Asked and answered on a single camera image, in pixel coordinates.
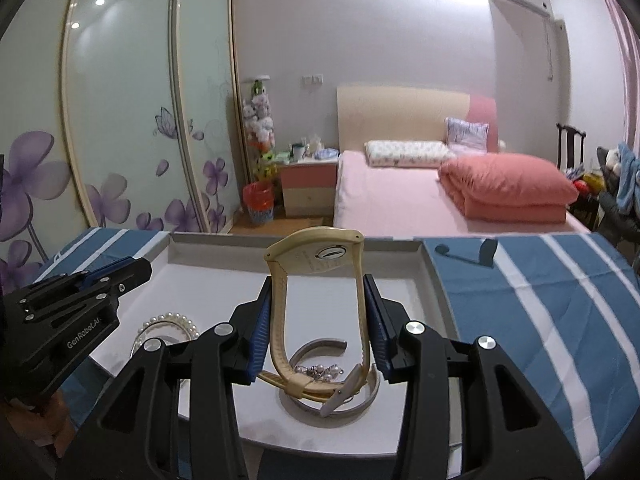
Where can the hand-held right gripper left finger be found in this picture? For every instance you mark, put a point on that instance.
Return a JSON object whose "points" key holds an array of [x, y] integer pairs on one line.
{"points": [[260, 340]]}

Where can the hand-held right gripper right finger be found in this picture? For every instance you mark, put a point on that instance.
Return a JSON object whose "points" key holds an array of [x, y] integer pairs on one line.
{"points": [[377, 330]]}

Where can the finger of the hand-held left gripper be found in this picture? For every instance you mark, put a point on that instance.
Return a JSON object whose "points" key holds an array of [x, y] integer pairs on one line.
{"points": [[107, 266], [130, 275]]}

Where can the thin silver bangle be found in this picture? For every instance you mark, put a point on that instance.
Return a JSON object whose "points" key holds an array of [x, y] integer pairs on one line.
{"points": [[137, 342]]}

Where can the silver charm pendant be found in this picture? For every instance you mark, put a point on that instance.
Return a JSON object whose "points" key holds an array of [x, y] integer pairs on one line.
{"points": [[320, 372]]}

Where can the grey cardboard tray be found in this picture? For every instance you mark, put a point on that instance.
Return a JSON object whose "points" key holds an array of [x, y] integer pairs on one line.
{"points": [[210, 290]]}

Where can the yellow wrist watch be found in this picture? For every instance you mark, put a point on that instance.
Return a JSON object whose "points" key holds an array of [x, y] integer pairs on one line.
{"points": [[320, 240]]}

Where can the person's left hand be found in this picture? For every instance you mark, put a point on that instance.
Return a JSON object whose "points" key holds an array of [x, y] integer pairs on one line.
{"points": [[55, 425]]}

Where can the bed with pink headboard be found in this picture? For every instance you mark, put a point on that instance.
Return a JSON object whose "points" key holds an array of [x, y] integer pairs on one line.
{"points": [[390, 195]]}

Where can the red trash bin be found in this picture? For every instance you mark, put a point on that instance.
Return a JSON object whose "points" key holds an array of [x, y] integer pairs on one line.
{"points": [[257, 202]]}

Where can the floral glass sliding wardrobe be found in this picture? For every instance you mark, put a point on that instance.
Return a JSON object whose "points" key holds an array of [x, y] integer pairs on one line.
{"points": [[125, 110]]}

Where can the pink nightstand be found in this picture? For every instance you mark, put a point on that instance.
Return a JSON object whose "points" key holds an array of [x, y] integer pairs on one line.
{"points": [[307, 185]]}

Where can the floral print pillow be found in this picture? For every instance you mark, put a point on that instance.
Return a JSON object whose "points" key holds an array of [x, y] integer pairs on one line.
{"points": [[405, 152]]}

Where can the light blue cloth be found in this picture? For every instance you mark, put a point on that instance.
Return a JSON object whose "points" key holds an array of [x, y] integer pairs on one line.
{"points": [[327, 153]]}

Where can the white cup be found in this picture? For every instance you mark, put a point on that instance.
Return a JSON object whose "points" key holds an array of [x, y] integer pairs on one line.
{"points": [[298, 151]]}

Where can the folded pink quilt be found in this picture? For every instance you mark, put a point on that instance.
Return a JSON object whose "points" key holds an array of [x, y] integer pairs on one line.
{"points": [[505, 185]]}

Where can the tissue box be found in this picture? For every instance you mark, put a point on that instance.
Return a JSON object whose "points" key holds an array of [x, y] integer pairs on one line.
{"points": [[316, 145]]}

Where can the plush toy tower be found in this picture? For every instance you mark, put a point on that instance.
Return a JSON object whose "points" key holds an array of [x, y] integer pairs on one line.
{"points": [[260, 120]]}

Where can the purple print pillow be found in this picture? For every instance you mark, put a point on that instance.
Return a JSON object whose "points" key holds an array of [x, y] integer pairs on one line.
{"points": [[467, 134]]}

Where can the red and yellow toys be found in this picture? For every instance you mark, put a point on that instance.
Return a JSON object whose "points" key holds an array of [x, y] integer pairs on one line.
{"points": [[585, 182]]}

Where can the dark wooden chair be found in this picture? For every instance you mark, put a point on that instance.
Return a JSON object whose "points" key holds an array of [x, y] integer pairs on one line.
{"points": [[570, 150]]}

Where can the pink curtain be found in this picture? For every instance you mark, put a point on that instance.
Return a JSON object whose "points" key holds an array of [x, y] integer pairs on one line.
{"points": [[627, 60]]}

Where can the wall light switch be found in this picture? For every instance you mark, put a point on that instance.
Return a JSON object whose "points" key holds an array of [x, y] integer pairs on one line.
{"points": [[312, 79]]}

